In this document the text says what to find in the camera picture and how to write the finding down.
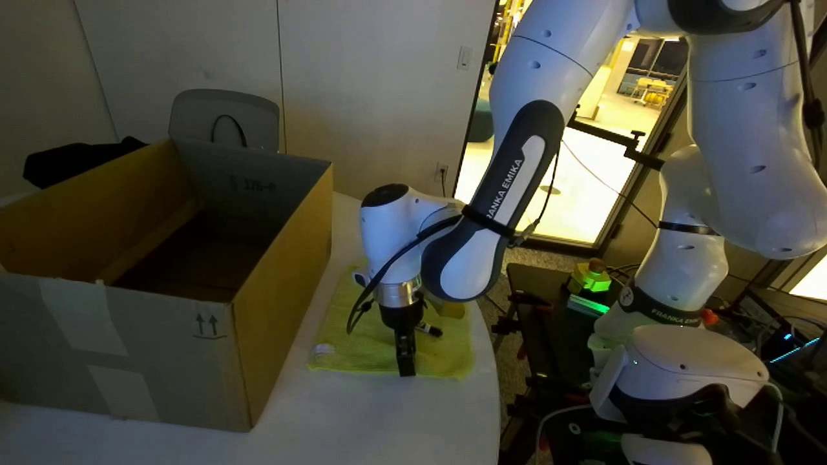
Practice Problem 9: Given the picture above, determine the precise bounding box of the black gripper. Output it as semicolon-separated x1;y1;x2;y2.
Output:
380;303;429;381

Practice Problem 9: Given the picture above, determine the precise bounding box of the yellow microfiber towel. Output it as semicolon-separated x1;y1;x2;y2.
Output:
304;267;477;383

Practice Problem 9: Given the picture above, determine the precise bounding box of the open cardboard box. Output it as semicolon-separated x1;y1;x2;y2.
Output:
0;138;336;435

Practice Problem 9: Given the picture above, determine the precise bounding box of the green lit electronic device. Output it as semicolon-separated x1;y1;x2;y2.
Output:
565;263;614;321

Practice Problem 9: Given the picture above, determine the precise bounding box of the grey chair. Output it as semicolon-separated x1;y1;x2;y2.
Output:
166;86;282;154

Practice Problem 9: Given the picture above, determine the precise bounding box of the black cloth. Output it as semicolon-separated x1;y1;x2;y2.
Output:
21;134;150;191

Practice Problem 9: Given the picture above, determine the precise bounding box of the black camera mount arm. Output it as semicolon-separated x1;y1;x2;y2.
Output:
564;113;672;173

